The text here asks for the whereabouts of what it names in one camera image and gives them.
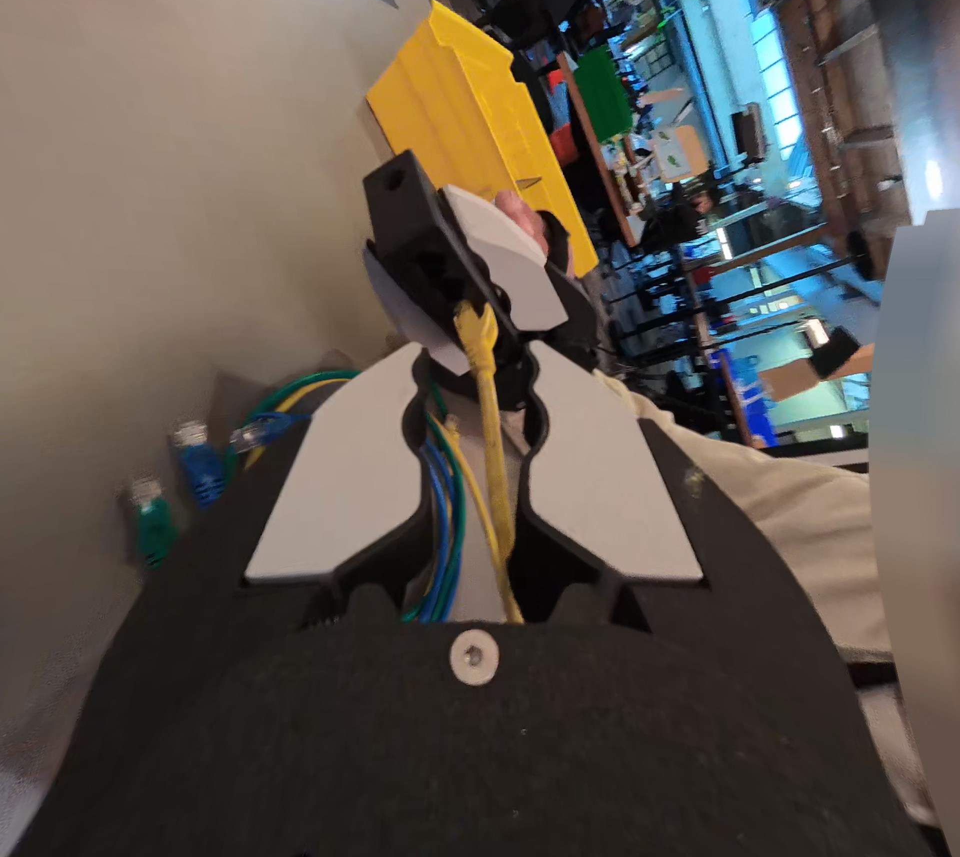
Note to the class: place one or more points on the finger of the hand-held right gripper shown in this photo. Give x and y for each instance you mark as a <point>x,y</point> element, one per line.
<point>409,317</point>
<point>510,257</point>

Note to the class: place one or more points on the pale grey curved object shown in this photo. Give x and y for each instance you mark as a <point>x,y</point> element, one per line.
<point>915,497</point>

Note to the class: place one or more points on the green plastic bin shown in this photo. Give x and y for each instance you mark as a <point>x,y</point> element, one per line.
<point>604,92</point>

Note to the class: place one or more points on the black network switch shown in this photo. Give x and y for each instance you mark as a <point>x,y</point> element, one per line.
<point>409,212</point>

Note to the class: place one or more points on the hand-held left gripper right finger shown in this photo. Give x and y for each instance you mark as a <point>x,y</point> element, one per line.
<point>607,489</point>

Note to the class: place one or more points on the person's right forearm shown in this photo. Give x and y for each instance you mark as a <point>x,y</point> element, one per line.
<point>750,497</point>

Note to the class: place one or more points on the person's right hand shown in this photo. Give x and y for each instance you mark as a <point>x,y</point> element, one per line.
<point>525,216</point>

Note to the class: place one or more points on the yellow plastic bin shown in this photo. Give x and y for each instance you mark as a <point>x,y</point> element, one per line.
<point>465,107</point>

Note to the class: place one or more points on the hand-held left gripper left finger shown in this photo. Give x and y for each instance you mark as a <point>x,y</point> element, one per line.
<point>345,489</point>

